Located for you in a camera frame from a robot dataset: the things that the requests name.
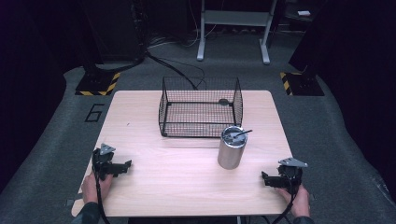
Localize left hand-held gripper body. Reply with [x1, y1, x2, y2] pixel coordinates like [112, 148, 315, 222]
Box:
[92, 143, 117, 181]

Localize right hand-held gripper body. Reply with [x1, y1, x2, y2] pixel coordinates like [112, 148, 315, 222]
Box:
[277, 157, 309, 194]

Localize steel tumbler with lid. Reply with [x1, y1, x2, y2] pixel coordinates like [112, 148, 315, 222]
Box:
[217, 125, 248, 171]

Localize black spoon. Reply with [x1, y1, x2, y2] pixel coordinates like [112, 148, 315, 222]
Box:
[233, 129, 253, 139]

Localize black wire basket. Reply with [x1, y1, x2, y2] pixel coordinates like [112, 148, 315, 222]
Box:
[158, 76, 244, 139]

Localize person's right hand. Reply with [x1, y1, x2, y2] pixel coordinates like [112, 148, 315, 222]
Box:
[276, 184, 312, 218]

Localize person's left hand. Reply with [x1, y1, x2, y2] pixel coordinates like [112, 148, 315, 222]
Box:
[81, 172, 114, 205]

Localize striped black stand base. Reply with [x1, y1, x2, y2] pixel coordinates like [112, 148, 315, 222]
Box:
[75, 71, 121, 97]
[278, 71, 325, 97]

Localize dark curtain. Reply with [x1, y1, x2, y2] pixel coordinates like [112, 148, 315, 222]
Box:
[0, 0, 94, 194]
[288, 0, 396, 200]

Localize black cabinet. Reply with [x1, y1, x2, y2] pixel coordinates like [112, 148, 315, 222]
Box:
[78, 0, 148, 64]

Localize grey metal stand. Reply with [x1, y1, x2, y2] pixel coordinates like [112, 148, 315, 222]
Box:
[196, 0, 278, 66]

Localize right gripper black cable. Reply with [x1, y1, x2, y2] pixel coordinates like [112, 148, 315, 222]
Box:
[270, 178, 304, 224]

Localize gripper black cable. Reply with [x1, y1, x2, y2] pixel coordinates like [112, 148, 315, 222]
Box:
[92, 150, 112, 224]
[270, 178, 304, 224]

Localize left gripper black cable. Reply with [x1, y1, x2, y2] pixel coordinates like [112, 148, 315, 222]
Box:
[92, 150, 112, 224]

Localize black floor cable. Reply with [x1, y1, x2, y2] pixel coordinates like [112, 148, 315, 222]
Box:
[145, 50, 207, 91]

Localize white floor cables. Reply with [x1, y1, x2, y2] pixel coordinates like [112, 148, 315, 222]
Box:
[148, 0, 225, 49]

